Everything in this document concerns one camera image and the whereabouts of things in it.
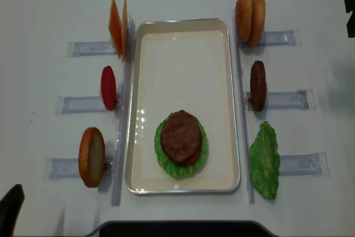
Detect clear holder rail patties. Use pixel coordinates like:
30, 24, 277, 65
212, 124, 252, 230
245, 89, 316, 110

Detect red tomato slice standing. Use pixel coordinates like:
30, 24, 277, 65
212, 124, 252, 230
101, 65, 117, 110

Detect white metal tray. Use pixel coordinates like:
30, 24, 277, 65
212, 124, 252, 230
125, 18, 240, 194

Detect clear holder rail left bun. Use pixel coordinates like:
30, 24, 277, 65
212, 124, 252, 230
43, 157, 114, 180

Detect clear holder rail buns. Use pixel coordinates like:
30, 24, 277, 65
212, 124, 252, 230
238, 28, 302, 48

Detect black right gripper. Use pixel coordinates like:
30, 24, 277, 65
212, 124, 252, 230
344, 0, 355, 37

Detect clear left front strip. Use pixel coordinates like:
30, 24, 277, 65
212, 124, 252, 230
111, 15, 136, 206

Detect bun slice near tray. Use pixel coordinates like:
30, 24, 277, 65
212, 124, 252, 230
235, 0, 252, 43

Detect green lettuce leaf standing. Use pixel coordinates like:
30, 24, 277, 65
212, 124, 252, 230
249, 121, 281, 200

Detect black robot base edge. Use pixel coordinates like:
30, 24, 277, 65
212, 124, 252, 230
99, 221, 271, 236

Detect orange cheese slice inner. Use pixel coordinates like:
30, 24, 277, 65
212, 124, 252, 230
121, 0, 128, 60

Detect lettuce leaf on tray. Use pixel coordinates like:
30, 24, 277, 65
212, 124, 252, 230
154, 113, 208, 179

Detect clear strip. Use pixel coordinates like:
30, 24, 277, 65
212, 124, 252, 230
111, 15, 136, 206
232, 10, 255, 204

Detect brown meat patty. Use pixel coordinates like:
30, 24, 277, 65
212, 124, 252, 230
250, 60, 267, 112
160, 110, 202, 167

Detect tomato slice on tray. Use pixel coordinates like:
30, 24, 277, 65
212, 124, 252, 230
183, 150, 201, 166

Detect clear holder rail lettuce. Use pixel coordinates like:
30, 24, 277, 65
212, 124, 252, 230
280, 152, 329, 176

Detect orange cheese slice outer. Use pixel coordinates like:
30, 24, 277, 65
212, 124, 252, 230
108, 0, 123, 59

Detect clear holder rail cheese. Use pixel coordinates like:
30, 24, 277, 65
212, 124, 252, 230
67, 41, 116, 57

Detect bun half left standing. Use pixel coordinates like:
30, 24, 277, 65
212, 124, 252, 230
78, 127, 105, 188

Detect clear holder rail tomato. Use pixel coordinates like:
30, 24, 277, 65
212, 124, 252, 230
54, 96, 110, 114

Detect bun slice outer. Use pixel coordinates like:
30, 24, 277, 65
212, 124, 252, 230
248, 0, 266, 47

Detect black left gripper tip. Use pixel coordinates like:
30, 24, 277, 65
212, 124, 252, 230
0, 184, 25, 236

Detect orange cheese slice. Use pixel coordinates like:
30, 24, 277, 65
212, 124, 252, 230
108, 0, 123, 59
121, 0, 128, 60

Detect clear right front strip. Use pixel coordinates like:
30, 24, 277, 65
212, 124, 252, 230
232, 10, 255, 204

